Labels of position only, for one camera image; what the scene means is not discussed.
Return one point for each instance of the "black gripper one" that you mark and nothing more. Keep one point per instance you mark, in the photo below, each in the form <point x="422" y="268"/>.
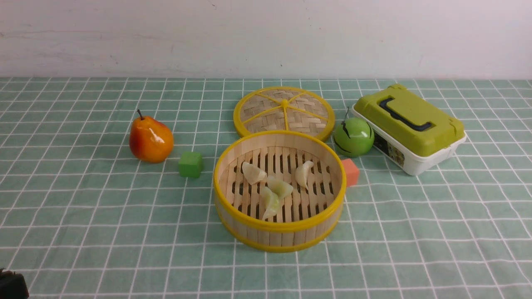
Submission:
<point x="12" y="285"/>

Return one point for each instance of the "pale dumpling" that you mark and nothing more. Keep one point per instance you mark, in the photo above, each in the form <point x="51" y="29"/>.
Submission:
<point x="279" y="187"/>
<point x="253" y="174"/>
<point x="272" y="203"/>
<point x="301" y="173"/>

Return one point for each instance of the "bamboo steamer tray yellow rim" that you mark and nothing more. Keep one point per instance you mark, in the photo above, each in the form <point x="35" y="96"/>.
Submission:
<point x="306" y="217"/>

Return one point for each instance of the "woven bamboo steamer lid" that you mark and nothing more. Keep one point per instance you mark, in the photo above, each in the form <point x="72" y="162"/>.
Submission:
<point x="284" y="108"/>

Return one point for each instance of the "green checkered tablecloth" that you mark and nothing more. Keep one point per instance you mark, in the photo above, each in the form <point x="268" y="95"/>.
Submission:
<point x="83" y="218"/>

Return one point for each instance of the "orange red pear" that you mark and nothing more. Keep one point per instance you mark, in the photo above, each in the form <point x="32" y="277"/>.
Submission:
<point x="150" y="140"/>

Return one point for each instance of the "green cube block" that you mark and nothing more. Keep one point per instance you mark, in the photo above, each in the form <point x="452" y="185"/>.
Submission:
<point x="190" y="164"/>

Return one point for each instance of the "orange cube block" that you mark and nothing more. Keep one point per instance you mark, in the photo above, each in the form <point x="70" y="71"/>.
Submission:
<point x="352" y="172"/>

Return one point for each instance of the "green apple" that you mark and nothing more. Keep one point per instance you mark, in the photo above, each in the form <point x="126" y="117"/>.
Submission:
<point x="353" y="137"/>

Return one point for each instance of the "green white lunch box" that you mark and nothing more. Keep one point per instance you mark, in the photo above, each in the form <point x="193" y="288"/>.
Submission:
<point x="410" y="131"/>

